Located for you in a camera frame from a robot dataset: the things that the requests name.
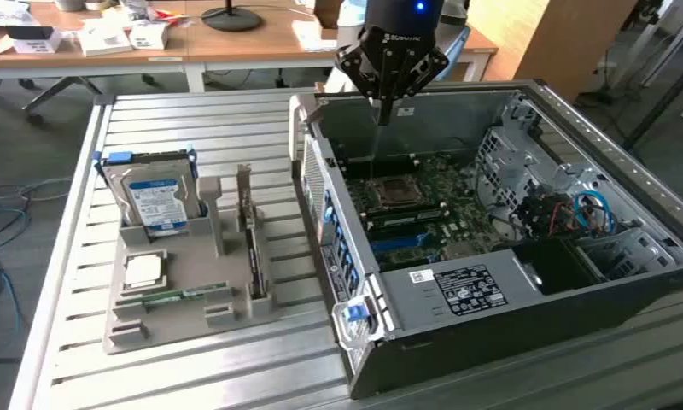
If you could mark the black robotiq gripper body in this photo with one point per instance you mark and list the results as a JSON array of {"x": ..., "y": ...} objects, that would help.
[{"x": 401, "y": 25}]

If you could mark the graphics card with metal bracket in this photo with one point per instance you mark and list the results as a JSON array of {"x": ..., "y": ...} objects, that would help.
[{"x": 255, "y": 256}]

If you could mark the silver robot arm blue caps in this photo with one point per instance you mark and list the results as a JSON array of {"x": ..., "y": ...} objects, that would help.
[{"x": 458, "y": 51}]

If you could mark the white paper stack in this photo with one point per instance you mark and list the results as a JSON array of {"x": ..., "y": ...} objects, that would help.
[{"x": 313, "y": 36}]

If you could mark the white sticker inside case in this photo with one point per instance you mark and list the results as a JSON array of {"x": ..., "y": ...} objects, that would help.
[{"x": 406, "y": 112}]

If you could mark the black monitor stand base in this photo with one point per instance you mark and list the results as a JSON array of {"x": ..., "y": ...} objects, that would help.
[{"x": 231, "y": 21}]

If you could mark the perforated metal drive cage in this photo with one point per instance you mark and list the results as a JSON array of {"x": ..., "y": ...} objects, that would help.
[{"x": 501, "y": 154}]

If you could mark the wooden cabinet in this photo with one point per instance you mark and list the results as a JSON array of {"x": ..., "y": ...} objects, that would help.
[{"x": 592, "y": 42}]

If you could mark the metal CPU socket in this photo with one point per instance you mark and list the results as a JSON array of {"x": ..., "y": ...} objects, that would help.
[{"x": 396, "y": 190}]

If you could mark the small white labelled box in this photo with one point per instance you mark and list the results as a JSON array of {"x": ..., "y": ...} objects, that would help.
[{"x": 148, "y": 38}]

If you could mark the installed green RAM stick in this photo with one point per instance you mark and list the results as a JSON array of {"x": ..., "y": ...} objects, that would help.
[{"x": 404, "y": 218}]

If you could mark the green motherboard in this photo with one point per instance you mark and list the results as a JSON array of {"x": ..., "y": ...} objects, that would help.
[{"x": 473, "y": 230}]

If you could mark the black metal pole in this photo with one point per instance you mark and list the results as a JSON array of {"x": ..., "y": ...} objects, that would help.
[{"x": 666, "y": 95}]

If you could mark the blue expansion slot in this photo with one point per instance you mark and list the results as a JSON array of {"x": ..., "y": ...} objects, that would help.
[{"x": 398, "y": 244}]

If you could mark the large white cardboard box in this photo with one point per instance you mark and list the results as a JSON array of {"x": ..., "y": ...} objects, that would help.
[{"x": 105, "y": 40}]

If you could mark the hard disk blue label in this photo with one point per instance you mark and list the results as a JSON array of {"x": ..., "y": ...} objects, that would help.
[{"x": 153, "y": 200}]

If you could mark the wooden office desk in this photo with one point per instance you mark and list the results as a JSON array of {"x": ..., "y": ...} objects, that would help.
[{"x": 68, "y": 57}]

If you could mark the blue slot cover retainer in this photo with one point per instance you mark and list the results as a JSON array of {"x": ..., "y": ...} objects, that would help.
[{"x": 348, "y": 273}]

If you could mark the grey cup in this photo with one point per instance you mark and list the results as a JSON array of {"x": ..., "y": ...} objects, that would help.
[{"x": 69, "y": 5}]

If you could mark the grey desk leg with castor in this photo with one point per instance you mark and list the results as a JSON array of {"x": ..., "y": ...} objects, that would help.
[{"x": 57, "y": 91}]

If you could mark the grey parts rack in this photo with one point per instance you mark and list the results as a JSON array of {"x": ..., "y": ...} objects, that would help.
[{"x": 193, "y": 256}]

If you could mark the open black white box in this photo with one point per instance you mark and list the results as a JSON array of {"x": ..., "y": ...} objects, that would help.
[{"x": 33, "y": 45}]

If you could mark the grey power supply unit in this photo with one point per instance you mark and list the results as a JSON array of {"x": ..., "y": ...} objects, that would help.
[{"x": 416, "y": 303}]

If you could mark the grey metal disk bay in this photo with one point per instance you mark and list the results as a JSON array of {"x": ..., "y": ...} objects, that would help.
[{"x": 632, "y": 252}]

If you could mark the blue case latch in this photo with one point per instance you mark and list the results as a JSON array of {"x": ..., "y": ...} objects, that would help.
[{"x": 355, "y": 312}]

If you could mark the silver CPU chip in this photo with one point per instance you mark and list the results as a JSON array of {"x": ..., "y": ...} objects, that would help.
[{"x": 145, "y": 273}]

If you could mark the crumpled white printed paper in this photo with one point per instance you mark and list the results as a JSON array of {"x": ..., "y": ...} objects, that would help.
[{"x": 5, "y": 15}]

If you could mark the loose green RAM stick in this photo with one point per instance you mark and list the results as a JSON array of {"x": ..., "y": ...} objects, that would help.
[{"x": 171, "y": 294}]

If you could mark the black open PC case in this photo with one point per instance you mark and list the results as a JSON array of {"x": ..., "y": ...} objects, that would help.
[{"x": 489, "y": 354}]

